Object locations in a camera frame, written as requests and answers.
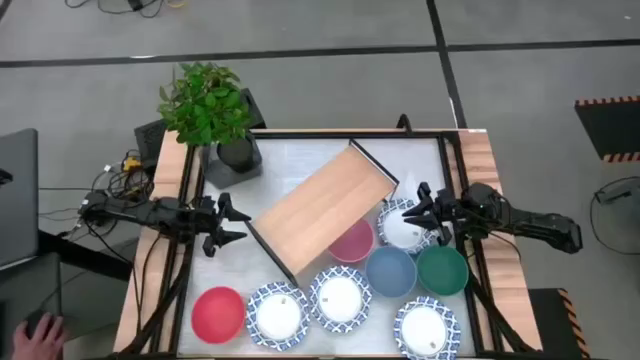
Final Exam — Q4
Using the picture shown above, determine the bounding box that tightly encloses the grey laptop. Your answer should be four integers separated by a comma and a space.
0, 128, 40, 269

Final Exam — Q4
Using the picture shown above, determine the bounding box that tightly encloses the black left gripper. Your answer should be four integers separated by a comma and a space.
187, 192, 251, 258

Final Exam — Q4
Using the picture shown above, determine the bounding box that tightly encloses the wooden shelf with black frame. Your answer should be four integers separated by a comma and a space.
243, 138, 400, 289

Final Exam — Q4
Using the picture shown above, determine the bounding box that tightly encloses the black round plant pot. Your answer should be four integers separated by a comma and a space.
215, 134, 256, 174

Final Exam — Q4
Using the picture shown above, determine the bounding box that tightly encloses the green plastic bowl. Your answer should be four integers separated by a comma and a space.
415, 244, 470, 297

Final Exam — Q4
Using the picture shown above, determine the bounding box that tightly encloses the dark pink plastic bowl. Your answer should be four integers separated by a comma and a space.
327, 218, 376, 265

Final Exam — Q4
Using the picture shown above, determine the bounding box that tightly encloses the grey floor device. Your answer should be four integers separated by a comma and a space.
593, 188, 636, 205

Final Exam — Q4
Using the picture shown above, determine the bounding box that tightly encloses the blue white patterned bowl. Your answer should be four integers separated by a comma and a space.
375, 197, 441, 255
308, 265, 374, 335
245, 281, 312, 352
392, 295, 462, 360

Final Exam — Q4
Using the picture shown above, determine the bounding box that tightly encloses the green leafy plant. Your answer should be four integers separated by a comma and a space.
157, 61, 255, 147

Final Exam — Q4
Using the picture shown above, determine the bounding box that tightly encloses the black cable bundle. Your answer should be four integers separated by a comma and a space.
39, 149, 156, 236

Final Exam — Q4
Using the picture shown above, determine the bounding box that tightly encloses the blue plastic bowl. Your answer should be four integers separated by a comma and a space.
364, 245, 418, 300

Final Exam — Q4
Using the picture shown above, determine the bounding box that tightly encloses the black hazard striped mat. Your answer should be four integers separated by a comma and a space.
573, 95, 640, 164
528, 287, 592, 360

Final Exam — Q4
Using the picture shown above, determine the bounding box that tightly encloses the dark grey side desk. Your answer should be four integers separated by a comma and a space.
0, 251, 65, 360

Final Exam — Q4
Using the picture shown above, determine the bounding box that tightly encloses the grey square planter base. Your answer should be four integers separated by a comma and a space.
199, 132, 264, 190

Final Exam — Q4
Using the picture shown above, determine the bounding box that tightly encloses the coral red plastic bowl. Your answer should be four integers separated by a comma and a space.
190, 285, 247, 345

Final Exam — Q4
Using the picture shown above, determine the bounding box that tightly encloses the person's hand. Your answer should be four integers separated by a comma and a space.
10, 312, 69, 360

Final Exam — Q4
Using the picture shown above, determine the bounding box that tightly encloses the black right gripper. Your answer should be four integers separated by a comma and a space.
402, 182, 481, 246

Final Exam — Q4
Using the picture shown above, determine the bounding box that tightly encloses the black metal bar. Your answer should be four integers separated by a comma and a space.
37, 229, 134, 282

